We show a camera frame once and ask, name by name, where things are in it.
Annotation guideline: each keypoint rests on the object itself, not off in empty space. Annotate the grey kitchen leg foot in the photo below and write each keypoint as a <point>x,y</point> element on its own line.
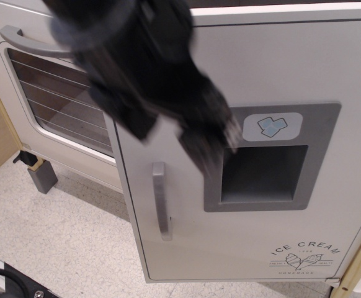
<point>43,177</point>

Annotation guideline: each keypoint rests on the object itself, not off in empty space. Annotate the grey fridge door handle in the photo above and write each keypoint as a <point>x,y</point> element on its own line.
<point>159,189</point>

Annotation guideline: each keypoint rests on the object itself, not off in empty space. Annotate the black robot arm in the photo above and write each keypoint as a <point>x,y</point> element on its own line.
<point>164,21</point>

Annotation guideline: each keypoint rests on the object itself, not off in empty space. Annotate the beige wooden side frame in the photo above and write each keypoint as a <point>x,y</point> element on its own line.
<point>358,264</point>

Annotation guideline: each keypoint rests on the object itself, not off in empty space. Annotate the grey ice dispenser panel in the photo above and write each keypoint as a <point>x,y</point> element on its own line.
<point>277,161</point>

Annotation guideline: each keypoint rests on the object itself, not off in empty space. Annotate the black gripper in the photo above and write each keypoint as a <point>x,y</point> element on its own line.
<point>133,82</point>

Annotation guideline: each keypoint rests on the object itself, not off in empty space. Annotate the black clamp on leg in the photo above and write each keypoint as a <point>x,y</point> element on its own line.
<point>26,157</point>

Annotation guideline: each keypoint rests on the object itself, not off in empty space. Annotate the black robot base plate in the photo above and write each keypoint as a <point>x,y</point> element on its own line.
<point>14,283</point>

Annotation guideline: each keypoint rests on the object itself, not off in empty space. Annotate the white toy oven door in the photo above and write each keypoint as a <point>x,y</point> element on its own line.
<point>48,103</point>

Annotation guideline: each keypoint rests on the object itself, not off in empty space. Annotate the white toy fridge door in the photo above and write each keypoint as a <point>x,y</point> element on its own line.
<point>258,56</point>

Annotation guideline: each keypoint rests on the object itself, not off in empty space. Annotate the grey oven door handle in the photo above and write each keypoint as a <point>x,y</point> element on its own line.
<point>14,36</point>

